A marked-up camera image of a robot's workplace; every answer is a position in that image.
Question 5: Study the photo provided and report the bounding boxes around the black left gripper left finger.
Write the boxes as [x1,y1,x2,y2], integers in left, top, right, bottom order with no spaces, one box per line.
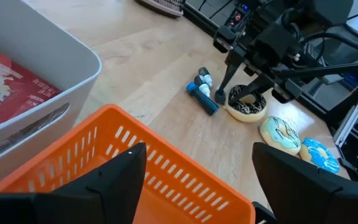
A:
[0,142,148,224]

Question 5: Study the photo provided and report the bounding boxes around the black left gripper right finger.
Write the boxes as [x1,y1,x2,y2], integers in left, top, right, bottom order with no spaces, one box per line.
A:
[252,142,358,224]

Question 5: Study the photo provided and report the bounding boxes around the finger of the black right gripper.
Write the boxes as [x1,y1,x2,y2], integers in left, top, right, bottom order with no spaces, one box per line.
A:
[228,73,275,106]
[214,62,239,106]

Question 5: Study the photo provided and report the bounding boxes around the small white dropper bottle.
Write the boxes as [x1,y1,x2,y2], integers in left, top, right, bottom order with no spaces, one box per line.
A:
[193,75,211,98]
[197,67,214,88]

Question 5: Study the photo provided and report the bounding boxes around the chocolate frosted toy doughnut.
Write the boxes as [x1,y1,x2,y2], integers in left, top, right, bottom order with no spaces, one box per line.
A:
[223,84,268,123]

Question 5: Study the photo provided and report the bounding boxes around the blue sprinkled toy doughnut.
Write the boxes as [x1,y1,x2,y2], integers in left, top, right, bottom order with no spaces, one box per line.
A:
[300,138,341,174]

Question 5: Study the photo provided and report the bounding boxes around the mint frosted toy doughnut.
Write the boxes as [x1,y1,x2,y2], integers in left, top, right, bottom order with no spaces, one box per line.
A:
[259,116,302,156]

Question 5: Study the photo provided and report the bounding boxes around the red snack packet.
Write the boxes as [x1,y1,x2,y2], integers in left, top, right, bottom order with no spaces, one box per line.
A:
[0,43,62,134]

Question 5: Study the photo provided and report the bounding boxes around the black slotted plastic basket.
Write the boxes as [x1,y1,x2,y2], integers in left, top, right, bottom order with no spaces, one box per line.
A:
[252,201,278,224]

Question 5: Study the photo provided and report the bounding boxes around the orange slotted plastic basket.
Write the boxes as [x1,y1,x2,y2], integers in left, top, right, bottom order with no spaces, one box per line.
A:
[0,104,257,224]

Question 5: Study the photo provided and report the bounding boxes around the grey plastic bin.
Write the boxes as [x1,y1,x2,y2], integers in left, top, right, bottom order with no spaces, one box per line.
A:
[0,0,103,191]

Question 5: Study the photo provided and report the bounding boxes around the black diagonal frame brace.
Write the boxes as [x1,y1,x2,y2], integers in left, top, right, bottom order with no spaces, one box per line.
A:
[272,60,358,80]

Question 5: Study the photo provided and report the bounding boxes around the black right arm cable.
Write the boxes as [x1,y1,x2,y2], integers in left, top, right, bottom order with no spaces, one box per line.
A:
[300,30,358,58]

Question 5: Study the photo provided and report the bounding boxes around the silver aluminium bracket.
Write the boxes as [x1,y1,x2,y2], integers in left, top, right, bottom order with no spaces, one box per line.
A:
[333,101,358,147]

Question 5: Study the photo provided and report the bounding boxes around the metal box grater pink handle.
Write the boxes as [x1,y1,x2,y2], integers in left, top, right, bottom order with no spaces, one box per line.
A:
[135,0,185,19]

